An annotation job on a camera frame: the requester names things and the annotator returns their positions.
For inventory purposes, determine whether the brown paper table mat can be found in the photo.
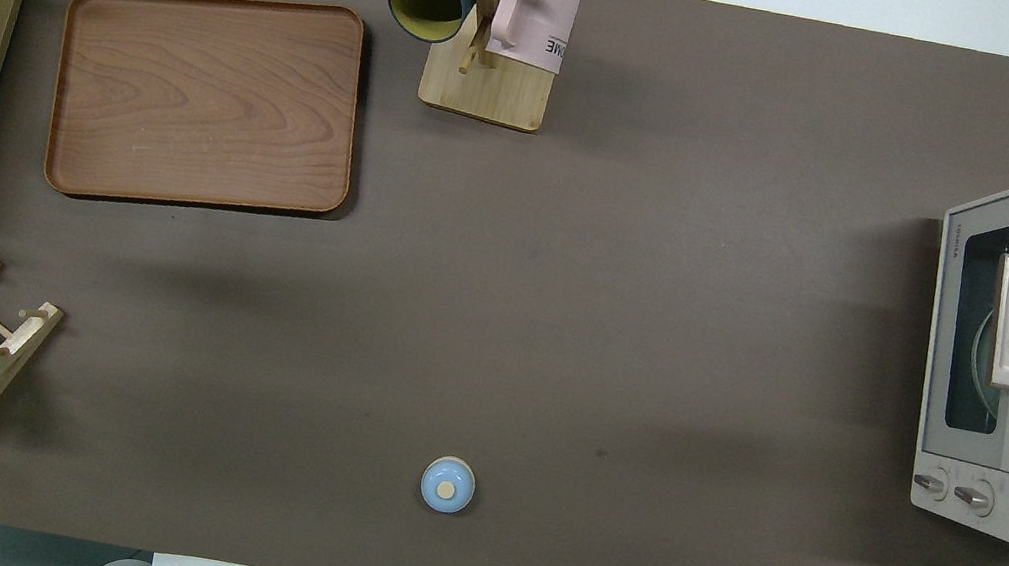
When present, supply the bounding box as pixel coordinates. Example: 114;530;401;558
0;0;1009;566

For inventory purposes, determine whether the brown wooden serving tray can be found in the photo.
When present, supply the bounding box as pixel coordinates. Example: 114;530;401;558
38;0;378;240

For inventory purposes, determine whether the wooden mug tree stand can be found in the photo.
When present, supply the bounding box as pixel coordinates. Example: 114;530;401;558
368;0;583;139

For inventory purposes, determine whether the silver oven knob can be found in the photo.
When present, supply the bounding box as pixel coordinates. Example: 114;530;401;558
911;470;951;501
950;480;998;519

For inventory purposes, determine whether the blue jar with wooden lid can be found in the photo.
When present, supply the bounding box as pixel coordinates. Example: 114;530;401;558
416;451;480;519

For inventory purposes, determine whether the pink mug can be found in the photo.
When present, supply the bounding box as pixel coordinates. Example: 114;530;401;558
484;0;583;78

